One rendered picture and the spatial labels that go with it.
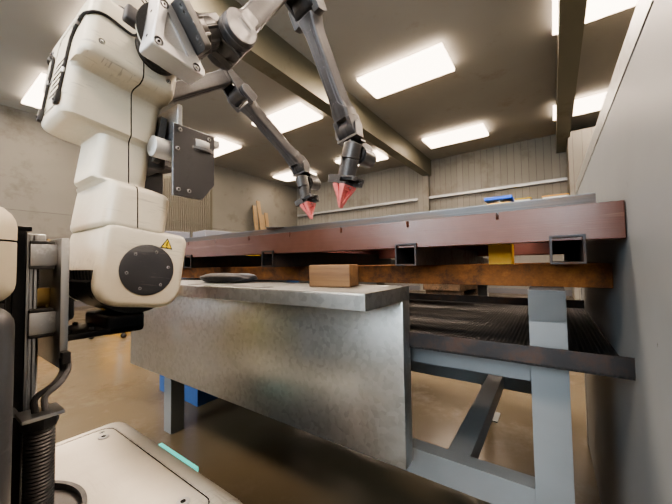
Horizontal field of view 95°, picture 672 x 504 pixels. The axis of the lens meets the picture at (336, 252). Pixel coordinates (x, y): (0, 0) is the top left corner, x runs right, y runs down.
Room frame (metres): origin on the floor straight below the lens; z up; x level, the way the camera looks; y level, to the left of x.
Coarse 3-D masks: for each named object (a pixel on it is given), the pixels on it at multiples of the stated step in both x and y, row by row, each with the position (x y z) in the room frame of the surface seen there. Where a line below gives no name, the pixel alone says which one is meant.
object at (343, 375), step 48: (144, 336) 1.32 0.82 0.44; (192, 336) 1.11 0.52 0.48; (240, 336) 0.96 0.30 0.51; (288, 336) 0.85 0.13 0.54; (336, 336) 0.75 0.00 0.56; (384, 336) 0.68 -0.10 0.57; (192, 384) 1.11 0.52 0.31; (240, 384) 0.96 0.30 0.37; (288, 384) 0.85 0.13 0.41; (336, 384) 0.76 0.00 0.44; (384, 384) 0.68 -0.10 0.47; (336, 432) 0.76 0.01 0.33; (384, 432) 0.68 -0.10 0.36
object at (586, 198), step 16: (464, 208) 0.66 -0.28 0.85; (480, 208) 0.64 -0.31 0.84; (496, 208) 0.63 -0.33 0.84; (512, 208) 0.61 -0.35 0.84; (528, 208) 0.60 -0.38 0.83; (320, 224) 0.89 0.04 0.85; (336, 224) 0.85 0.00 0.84; (352, 224) 0.82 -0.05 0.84; (368, 224) 0.80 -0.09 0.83; (192, 240) 1.26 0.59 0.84
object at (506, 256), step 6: (492, 246) 0.74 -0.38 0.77; (498, 246) 0.74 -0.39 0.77; (504, 246) 0.73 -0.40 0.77; (510, 246) 0.72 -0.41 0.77; (492, 252) 0.74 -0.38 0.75; (498, 252) 0.74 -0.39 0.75; (504, 252) 0.73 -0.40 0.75; (510, 252) 0.72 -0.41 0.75; (492, 258) 0.75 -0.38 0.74; (498, 258) 0.74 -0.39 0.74; (504, 258) 0.73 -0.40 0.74; (510, 258) 0.72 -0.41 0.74
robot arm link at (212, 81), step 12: (216, 72) 1.10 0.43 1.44; (228, 72) 1.12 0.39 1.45; (180, 84) 0.99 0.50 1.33; (192, 84) 1.02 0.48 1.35; (204, 84) 1.06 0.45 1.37; (216, 84) 1.09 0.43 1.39; (228, 84) 1.14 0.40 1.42; (240, 84) 1.16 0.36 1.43; (180, 96) 0.99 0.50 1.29; (192, 96) 1.04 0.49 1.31; (228, 96) 1.19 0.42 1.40; (240, 96) 1.17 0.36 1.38
